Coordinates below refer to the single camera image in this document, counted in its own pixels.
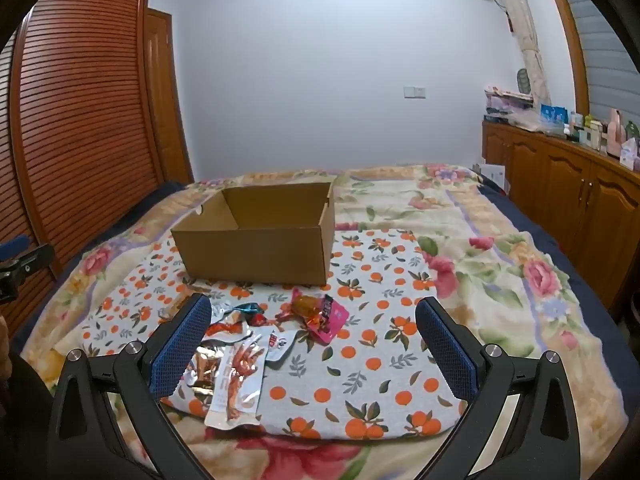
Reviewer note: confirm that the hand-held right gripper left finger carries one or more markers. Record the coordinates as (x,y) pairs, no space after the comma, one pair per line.
(182,345)

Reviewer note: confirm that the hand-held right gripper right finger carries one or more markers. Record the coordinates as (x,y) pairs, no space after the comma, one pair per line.
(447,350)

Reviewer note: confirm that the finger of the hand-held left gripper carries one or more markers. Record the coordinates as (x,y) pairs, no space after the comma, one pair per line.
(12,246)
(35,257)

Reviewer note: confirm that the brown snack packet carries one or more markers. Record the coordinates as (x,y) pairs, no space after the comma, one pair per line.
(202,367)

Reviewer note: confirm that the white chicken feet snack packet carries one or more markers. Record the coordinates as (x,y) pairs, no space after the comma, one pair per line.
(237,390)

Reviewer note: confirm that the teal candy wrapper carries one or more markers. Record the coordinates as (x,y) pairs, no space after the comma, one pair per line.
(247,307)

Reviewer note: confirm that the red and white snack pouch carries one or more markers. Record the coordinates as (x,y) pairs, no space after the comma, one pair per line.
(280,347)

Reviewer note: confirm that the brown cardboard box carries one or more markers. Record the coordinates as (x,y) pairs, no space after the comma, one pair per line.
(250,255)

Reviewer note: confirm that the pink snack packet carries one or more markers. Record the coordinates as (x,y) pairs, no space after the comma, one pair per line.
(332,321)

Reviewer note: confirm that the person's left forearm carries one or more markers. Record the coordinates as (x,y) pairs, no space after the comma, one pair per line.
(30,395)

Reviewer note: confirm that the orange fruit print cloth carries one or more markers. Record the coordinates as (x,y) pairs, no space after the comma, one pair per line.
(380,320)

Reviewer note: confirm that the red candy wrapper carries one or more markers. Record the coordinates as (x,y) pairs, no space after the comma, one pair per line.
(261,320)

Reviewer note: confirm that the floral blanket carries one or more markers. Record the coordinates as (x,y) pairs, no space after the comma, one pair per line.
(500,260)

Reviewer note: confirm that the bed with navy sheet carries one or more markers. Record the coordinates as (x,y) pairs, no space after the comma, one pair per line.
(550,245)

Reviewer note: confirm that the louvered wooden wardrobe door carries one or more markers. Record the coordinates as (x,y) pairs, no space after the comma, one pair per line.
(80,110)

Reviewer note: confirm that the white box beside bed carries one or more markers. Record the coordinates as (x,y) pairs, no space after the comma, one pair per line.
(492,175)

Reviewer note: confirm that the wooden cabinet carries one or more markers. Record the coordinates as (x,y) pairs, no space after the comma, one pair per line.
(565,185)

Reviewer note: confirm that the blue packet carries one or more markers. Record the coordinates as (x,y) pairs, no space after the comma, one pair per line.
(552,115)

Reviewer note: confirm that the group of cosmetic bottles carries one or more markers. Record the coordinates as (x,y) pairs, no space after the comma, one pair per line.
(587,130)

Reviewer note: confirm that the white carton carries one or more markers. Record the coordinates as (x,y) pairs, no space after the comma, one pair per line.
(631,152)

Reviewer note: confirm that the pink bottle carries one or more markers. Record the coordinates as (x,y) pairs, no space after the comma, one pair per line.
(614,132)

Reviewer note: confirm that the green hand fan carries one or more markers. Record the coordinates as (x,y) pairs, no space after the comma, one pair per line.
(523,80)

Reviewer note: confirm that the window blinds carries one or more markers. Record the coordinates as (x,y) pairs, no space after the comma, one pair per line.
(600,60)

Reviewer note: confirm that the white wall switch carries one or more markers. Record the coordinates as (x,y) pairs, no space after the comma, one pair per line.
(414,91)

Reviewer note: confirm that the wooden window frame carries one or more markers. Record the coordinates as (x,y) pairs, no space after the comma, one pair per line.
(570,35)

